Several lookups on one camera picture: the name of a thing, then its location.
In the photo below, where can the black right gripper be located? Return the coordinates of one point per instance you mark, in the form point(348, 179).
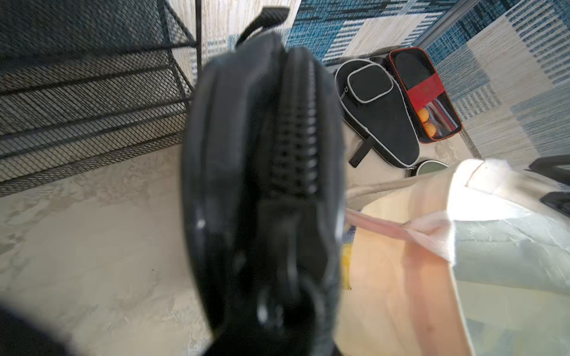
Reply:
point(556, 168)

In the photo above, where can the cream canvas tote bag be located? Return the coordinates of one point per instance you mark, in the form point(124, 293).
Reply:
point(464, 261)

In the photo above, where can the olive green paddle cover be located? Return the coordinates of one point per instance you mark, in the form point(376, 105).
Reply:
point(427, 167)

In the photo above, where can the red black mesh paddle case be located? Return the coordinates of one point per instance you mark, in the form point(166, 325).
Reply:
point(433, 116)

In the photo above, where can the black paddle cover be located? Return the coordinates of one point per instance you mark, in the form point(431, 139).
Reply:
point(374, 107)

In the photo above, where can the red ping pong paddle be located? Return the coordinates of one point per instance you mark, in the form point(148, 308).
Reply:
point(262, 183)

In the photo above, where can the black wire mesh shelf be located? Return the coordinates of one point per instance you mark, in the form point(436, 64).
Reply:
point(86, 84)

